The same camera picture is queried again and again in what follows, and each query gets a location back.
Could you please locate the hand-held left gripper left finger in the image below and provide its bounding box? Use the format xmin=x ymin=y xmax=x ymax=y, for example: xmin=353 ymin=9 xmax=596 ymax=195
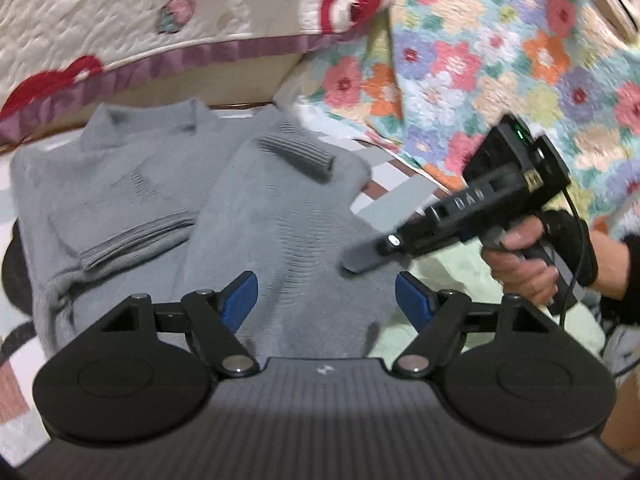
xmin=102 ymin=270 xmax=261 ymax=378

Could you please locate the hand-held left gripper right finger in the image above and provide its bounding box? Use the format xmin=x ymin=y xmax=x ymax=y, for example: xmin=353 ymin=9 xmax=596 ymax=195
xmin=392 ymin=271 xmax=551 ymax=380

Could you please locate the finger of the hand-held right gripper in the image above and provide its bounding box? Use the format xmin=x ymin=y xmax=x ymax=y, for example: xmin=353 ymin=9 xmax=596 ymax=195
xmin=340 ymin=232 xmax=416 ymax=275

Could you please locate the grey knit sweater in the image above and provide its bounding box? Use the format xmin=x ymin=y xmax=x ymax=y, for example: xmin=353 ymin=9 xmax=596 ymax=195
xmin=10 ymin=99 xmax=401 ymax=363

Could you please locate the person's right forearm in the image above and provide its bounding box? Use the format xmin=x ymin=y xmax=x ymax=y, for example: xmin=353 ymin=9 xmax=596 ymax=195
xmin=587 ymin=232 xmax=640 ymax=326

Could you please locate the person's right hand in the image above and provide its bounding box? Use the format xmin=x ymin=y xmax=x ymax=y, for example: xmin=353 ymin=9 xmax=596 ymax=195
xmin=480 ymin=209 xmax=599 ymax=307

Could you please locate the checkered blanket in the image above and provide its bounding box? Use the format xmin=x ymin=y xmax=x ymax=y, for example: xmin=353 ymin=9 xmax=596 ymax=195
xmin=0 ymin=130 xmax=616 ymax=468

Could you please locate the floral quilt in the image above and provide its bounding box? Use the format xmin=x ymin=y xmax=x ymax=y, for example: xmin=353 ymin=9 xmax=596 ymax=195
xmin=272 ymin=0 xmax=640 ymax=241

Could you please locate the red bear print quilt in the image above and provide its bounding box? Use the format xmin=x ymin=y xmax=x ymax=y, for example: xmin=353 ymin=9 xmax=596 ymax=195
xmin=0 ymin=0 xmax=393 ymax=148

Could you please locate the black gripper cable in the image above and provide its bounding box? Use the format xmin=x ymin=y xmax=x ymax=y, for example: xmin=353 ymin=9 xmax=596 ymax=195
xmin=557 ymin=182 xmax=626 ymax=378

